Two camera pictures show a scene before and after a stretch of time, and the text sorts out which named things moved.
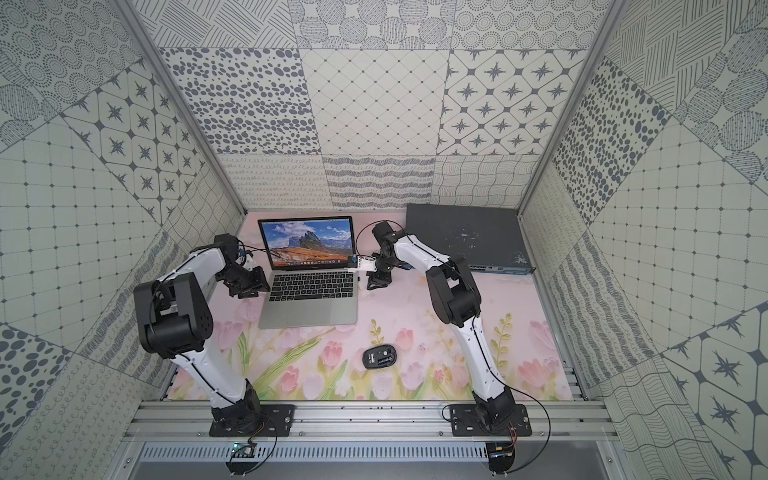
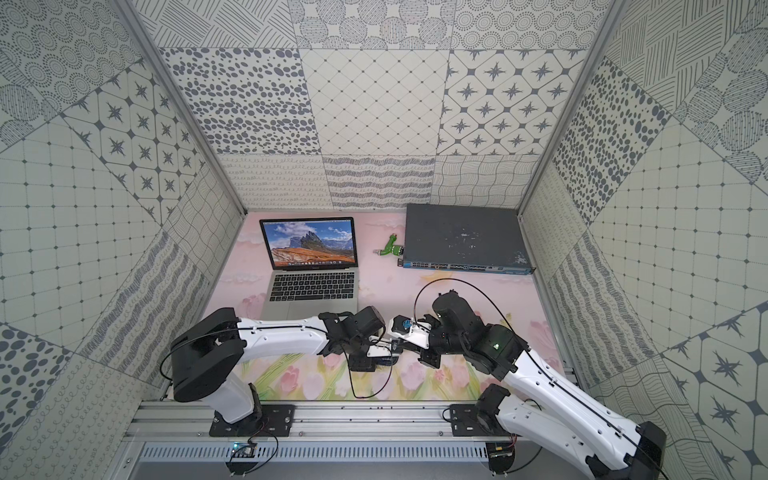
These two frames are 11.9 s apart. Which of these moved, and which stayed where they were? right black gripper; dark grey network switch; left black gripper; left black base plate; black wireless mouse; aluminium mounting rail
Moved: left black gripper; right black gripper
Stayed: black wireless mouse; left black base plate; dark grey network switch; aluminium mounting rail
